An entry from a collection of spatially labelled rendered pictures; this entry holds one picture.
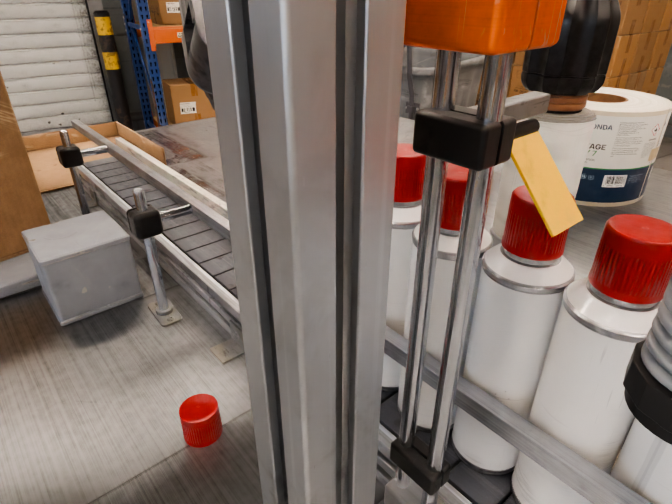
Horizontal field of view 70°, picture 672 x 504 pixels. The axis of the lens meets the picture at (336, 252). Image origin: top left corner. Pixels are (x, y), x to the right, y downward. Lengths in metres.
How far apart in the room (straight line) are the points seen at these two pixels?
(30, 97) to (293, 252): 4.40
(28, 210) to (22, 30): 3.73
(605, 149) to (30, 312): 0.81
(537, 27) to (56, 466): 0.47
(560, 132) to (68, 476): 0.55
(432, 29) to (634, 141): 0.67
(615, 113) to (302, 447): 0.69
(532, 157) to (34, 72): 4.35
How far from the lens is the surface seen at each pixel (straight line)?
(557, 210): 0.26
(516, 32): 0.18
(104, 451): 0.49
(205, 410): 0.45
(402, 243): 0.34
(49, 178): 1.15
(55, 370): 0.60
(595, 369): 0.28
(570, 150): 0.57
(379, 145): 0.16
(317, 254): 0.16
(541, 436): 0.31
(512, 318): 0.30
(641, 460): 0.31
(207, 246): 0.66
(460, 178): 0.29
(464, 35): 0.17
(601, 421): 0.30
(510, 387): 0.33
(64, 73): 4.52
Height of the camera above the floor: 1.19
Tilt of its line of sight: 30 degrees down
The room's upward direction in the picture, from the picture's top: straight up
